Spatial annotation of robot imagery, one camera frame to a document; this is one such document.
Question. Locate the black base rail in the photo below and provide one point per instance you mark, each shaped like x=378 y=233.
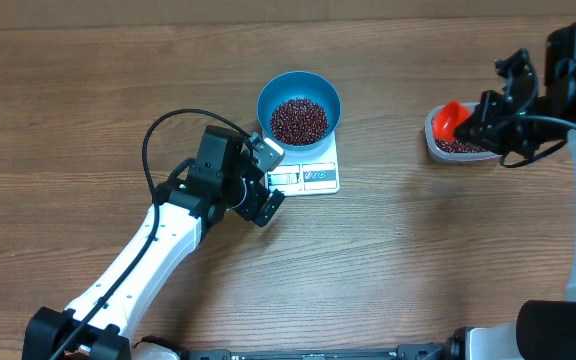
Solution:
x=313 y=354

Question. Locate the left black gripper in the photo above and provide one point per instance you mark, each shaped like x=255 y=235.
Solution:
x=251 y=209

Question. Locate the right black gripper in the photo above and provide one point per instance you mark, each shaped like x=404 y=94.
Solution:
x=483 y=132

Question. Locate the red beans in bowl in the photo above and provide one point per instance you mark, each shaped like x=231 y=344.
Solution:
x=299 y=122

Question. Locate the white kitchen scale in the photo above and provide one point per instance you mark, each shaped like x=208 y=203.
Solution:
x=314 y=171

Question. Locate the red scoop with blue handle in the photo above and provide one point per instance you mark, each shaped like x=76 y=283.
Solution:
x=446 y=121

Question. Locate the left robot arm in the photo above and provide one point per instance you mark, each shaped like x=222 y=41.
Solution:
x=101 y=323

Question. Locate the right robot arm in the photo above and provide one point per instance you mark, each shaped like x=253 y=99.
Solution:
x=532 y=116

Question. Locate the blue bowl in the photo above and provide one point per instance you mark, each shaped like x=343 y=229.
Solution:
x=298 y=84

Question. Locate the clear plastic container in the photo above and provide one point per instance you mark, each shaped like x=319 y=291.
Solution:
x=441 y=156

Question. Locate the red beans in container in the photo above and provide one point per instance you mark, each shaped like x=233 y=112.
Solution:
x=457 y=147

